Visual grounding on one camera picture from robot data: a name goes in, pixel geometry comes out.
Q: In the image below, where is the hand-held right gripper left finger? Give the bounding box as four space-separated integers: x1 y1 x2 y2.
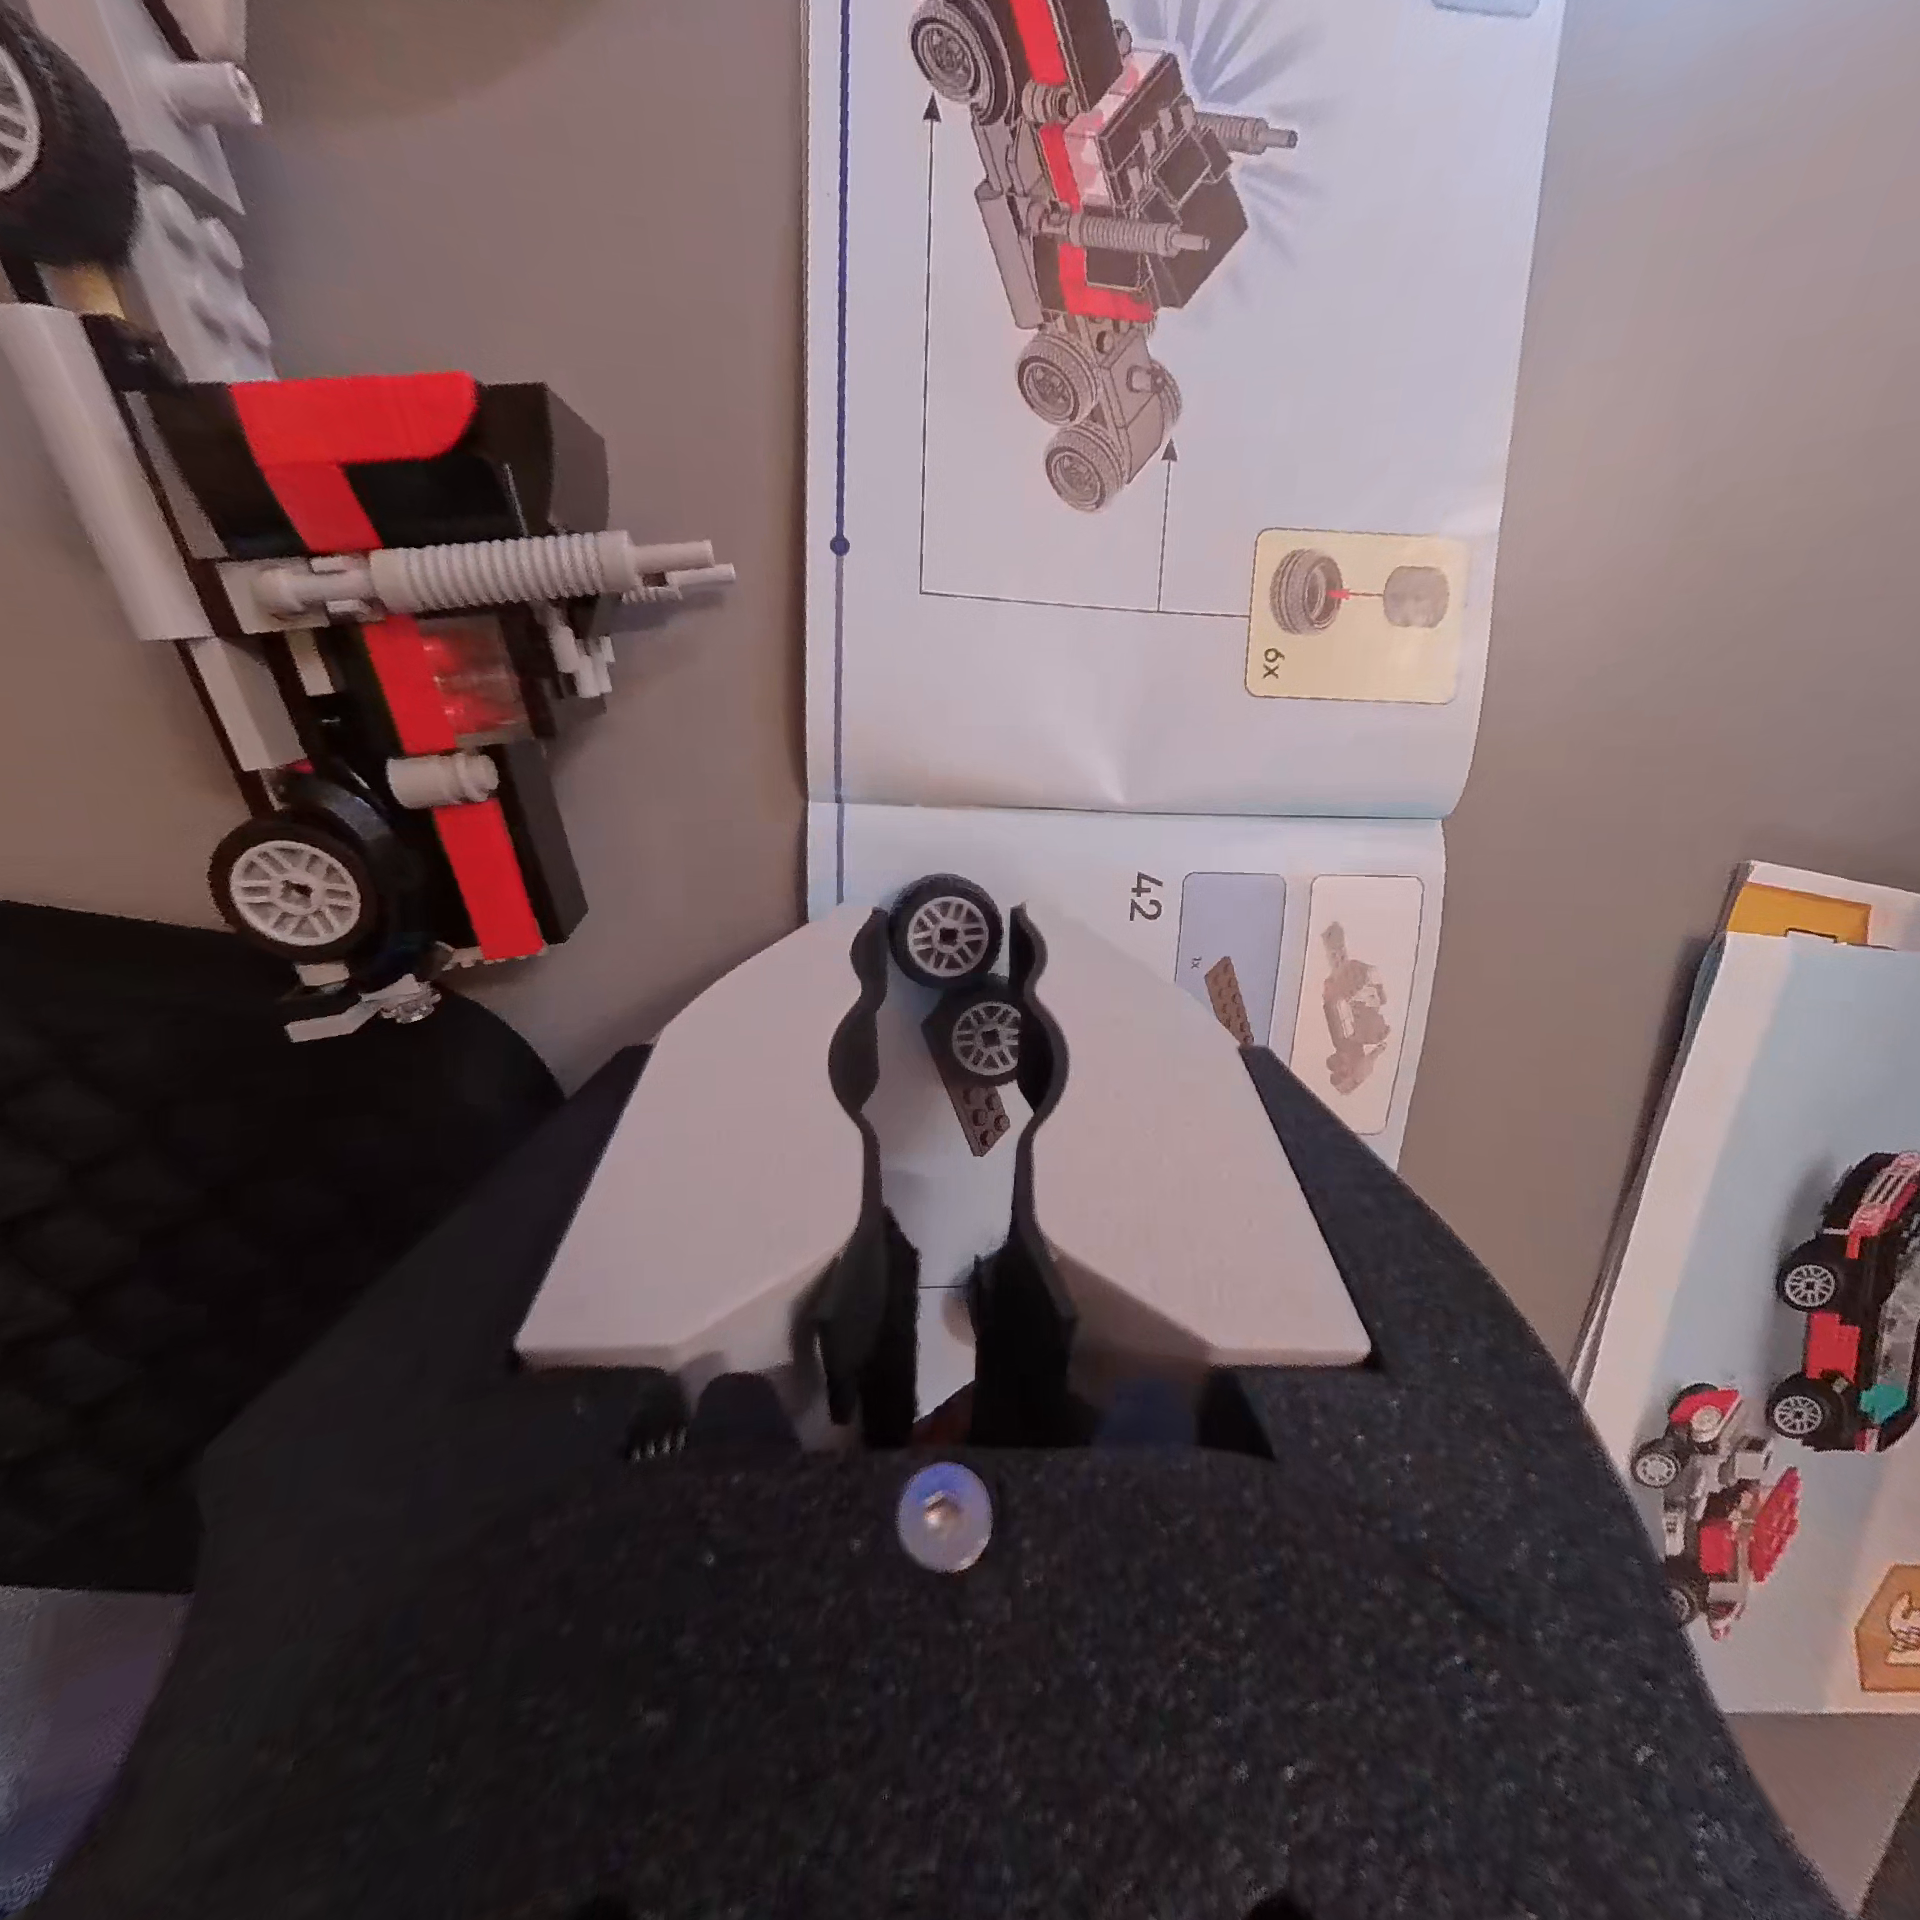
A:
516 900 918 1442

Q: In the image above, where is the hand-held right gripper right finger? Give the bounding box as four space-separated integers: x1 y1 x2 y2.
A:
977 900 1376 1442

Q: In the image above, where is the red black lego vehicle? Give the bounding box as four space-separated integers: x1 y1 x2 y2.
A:
0 0 740 1044

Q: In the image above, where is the open lego instruction booklet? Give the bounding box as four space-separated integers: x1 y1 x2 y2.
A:
803 0 1569 1178

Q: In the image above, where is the closed lego instruction booklet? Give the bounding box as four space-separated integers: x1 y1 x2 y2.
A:
1573 862 1920 1718

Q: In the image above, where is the black quilted pad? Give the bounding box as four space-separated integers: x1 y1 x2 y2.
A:
0 894 578 1597

